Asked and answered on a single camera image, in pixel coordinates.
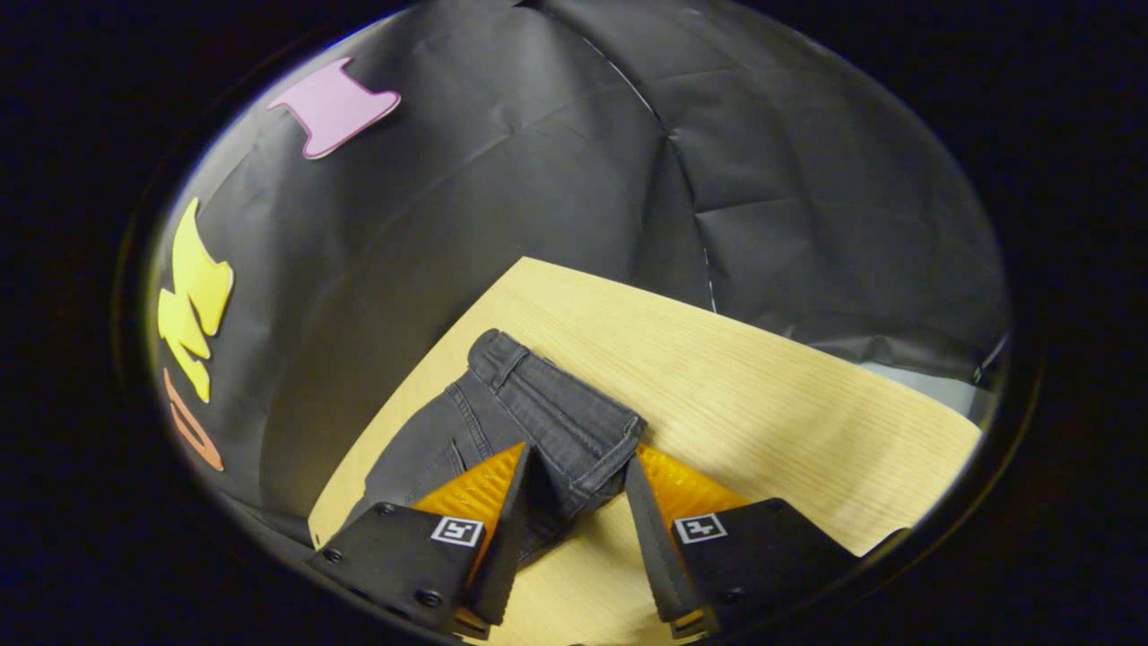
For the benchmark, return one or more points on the dark grey jeans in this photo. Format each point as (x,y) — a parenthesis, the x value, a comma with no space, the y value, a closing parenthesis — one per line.
(538,404)

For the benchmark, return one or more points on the black backdrop cloth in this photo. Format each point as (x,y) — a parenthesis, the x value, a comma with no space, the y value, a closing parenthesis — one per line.
(538,179)

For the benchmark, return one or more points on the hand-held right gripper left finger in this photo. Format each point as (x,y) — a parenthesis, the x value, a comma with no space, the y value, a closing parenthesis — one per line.
(507,547)

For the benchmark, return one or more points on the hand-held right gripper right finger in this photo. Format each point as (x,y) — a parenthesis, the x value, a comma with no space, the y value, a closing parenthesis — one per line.
(655,556)

